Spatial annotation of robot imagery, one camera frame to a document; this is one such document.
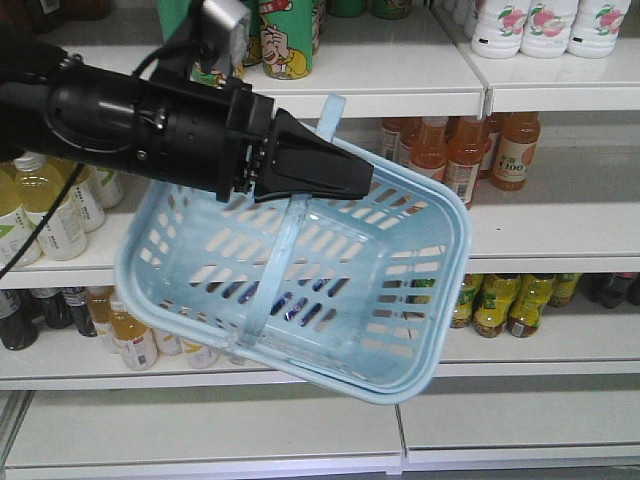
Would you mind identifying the black cola bottle red label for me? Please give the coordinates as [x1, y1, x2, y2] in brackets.
[587, 272, 639, 309]

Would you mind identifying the orange C100 juice bottle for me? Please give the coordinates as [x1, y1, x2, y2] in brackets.
[409, 116, 448, 182]
[444, 116, 488, 208]
[490, 111, 541, 191]

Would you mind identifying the white peach drink bottle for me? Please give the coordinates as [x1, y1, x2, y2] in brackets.
[471, 0, 530, 59]
[520, 0, 578, 59]
[567, 0, 631, 59]

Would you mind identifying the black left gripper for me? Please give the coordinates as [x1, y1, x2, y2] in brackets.
[134, 81, 374, 202]

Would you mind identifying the pale yellow juice bottle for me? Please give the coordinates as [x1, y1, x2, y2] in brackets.
[70, 166, 105, 232]
[1, 171, 32, 267]
[14, 153, 87, 261]

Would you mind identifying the white metal shelving unit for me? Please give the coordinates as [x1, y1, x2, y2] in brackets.
[1, 1, 639, 479]

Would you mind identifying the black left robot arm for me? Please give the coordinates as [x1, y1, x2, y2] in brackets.
[1, 23, 374, 202]

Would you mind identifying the light blue plastic basket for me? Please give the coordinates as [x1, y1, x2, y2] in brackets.
[113, 93, 472, 407]

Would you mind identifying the green cartoon drink can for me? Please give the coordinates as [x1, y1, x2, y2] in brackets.
[258, 0, 313, 80]

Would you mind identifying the yellow lemon tea bottle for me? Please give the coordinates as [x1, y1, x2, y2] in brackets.
[472, 273, 521, 338]
[506, 273, 556, 338]
[450, 274, 484, 328]
[548, 273, 582, 307]

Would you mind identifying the dark tea bottle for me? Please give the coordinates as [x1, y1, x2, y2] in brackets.
[1, 290, 38, 351]
[30, 288, 73, 329]
[62, 287, 97, 337]

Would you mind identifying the orange juice bottle white label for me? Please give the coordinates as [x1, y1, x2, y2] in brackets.
[110, 293, 158, 371]
[87, 286, 118, 354]

